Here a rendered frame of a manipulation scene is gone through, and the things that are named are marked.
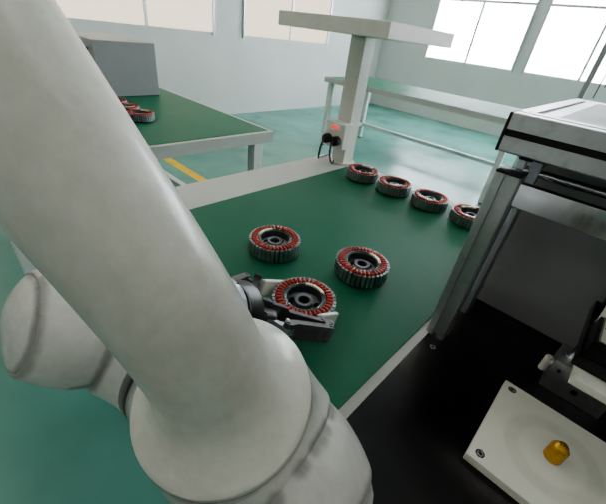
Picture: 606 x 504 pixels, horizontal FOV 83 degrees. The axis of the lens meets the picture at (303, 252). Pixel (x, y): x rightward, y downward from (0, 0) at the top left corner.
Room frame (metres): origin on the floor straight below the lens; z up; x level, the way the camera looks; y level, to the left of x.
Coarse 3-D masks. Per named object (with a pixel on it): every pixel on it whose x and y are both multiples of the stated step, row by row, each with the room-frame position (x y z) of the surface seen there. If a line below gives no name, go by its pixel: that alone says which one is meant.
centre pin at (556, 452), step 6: (552, 444) 0.23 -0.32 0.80; (558, 444) 0.23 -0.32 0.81; (564, 444) 0.23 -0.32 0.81; (546, 450) 0.23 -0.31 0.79; (552, 450) 0.23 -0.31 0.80; (558, 450) 0.22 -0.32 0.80; (564, 450) 0.22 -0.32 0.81; (546, 456) 0.23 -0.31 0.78; (552, 456) 0.22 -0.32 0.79; (558, 456) 0.22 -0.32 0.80; (564, 456) 0.22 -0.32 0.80; (552, 462) 0.22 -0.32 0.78; (558, 462) 0.22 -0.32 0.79
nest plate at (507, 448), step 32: (512, 384) 0.33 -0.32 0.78; (512, 416) 0.28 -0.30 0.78; (544, 416) 0.28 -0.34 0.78; (480, 448) 0.23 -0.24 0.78; (512, 448) 0.23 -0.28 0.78; (544, 448) 0.24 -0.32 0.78; (576, 448) 0.24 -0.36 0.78; (512, 480) 0.20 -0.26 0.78; (544, 480) 0.20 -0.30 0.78; (576, 480) 0.21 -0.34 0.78
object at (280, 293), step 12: (276, 288) 0.47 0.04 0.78; (288, 288) 0.47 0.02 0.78; (300, 288) 0.48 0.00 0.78; (312, 288) 0.48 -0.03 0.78; (324, 288) 0.48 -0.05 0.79; (276, 300) 0.43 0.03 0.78; (288, 300) 0.46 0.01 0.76; (300, 300) 0.46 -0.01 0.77; (312, 300) 0.45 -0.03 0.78; (324, 300) 0.45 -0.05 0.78; (312, 312) 0.41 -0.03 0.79; (324, 312) 0.42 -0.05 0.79
